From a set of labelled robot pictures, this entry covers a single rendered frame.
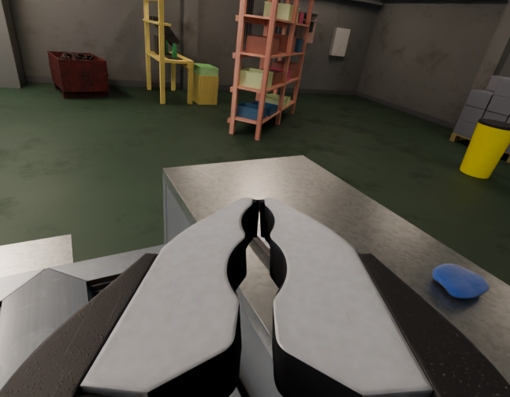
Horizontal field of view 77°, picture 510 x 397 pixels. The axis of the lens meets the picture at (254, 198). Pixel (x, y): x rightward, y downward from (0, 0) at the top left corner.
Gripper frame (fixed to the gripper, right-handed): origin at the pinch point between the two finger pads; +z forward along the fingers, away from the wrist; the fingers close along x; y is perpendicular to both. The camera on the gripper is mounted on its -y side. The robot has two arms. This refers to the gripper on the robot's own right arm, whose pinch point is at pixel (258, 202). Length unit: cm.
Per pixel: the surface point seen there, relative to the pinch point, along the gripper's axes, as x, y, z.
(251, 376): -2, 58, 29
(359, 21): 262, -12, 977
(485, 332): 43, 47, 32
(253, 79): -13, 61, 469
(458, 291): 42, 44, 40
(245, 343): -4, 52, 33
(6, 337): -55, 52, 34
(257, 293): -1, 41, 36
